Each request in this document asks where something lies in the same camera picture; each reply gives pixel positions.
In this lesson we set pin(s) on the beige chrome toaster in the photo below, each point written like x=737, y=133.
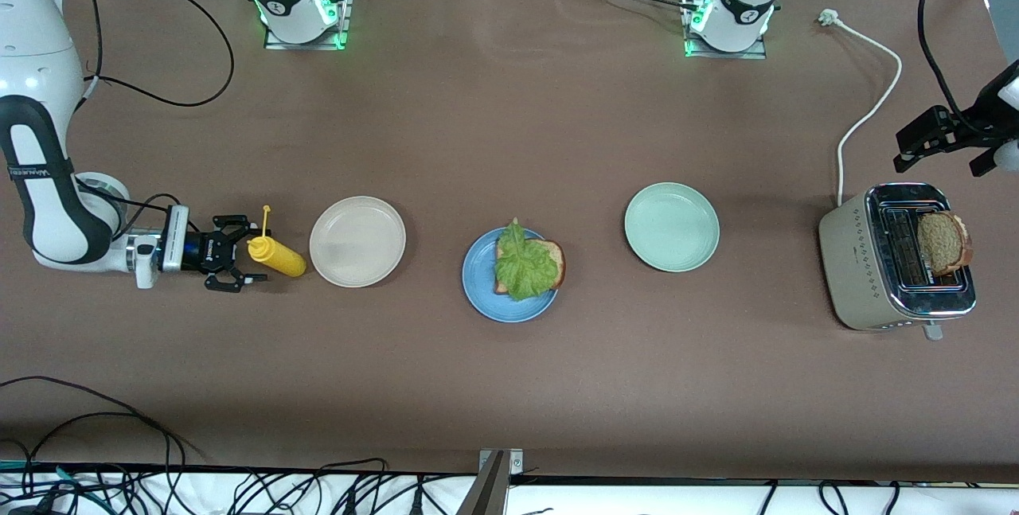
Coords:
x=856, y=276

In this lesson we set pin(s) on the brown bread slice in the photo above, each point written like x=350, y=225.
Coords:
x=943, y=243
x=557, y=256

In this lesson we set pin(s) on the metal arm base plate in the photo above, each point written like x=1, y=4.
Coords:
x=345, y=13
x=756, y=55

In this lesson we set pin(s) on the blue plate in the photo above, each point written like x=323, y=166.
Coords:
x=478, y=296

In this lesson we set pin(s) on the yellow mustard squeeze bottle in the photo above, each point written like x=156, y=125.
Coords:
x=280, y=259

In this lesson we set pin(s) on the metal corner bracket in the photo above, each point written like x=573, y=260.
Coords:
x=516, y=461

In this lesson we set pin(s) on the dark aluminium post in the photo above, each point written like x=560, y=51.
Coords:
x=486, y=495

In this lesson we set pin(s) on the pale green plate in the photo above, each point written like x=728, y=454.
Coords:
x=673, y=227

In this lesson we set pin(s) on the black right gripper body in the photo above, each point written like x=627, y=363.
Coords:
x=201, y=251

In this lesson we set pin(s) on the green lettuce leaf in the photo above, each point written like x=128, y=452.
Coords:
x=525, y=268

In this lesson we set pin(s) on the beige plate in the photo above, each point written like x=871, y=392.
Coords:
x=358, y=240

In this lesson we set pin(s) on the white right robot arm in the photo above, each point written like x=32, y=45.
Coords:
x=48, y=204

